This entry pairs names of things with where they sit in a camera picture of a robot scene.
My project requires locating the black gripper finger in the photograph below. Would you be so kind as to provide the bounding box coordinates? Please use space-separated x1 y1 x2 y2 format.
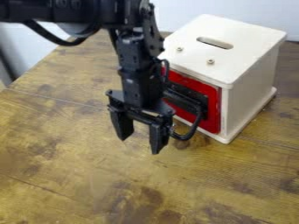
150 124 170 155
110 111 135 141

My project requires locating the black drawer handle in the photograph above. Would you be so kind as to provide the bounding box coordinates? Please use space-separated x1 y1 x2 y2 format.
163 81 210 141

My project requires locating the red drawer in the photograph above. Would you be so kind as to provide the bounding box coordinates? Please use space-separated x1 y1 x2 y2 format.
165 70 221 134

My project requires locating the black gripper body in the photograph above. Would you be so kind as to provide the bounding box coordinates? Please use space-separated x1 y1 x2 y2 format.
107 31 174 129

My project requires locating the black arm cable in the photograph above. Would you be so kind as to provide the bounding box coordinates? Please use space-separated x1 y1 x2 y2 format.
23 19 90 47

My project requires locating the white wooden box cabinet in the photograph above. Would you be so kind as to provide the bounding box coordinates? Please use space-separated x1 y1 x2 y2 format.
161 14 286 144

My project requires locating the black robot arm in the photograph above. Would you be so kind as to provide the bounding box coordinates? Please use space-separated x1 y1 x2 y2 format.
0 0 175 154

